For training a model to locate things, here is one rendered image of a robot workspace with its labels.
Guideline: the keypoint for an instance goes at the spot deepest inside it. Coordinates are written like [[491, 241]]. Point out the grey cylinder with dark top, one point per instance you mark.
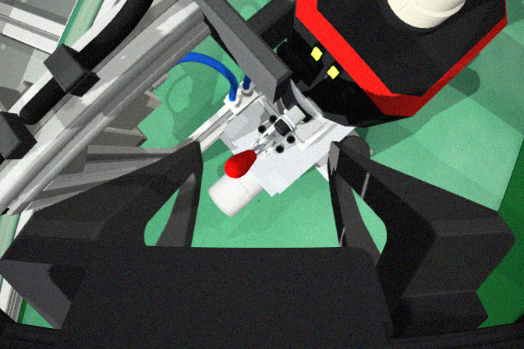
[[281, 106]]

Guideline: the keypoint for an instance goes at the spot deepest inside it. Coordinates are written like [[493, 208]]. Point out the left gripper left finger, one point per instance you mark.
[[117, 212]]

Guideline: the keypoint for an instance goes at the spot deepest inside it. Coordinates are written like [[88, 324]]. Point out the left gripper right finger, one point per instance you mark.
[[437, 242]]

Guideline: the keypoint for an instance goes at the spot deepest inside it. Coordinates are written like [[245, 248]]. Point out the green bench mat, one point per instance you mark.
[[466, 139]]

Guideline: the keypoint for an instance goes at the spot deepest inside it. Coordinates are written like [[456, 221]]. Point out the black cable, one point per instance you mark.
[[89, 57]]

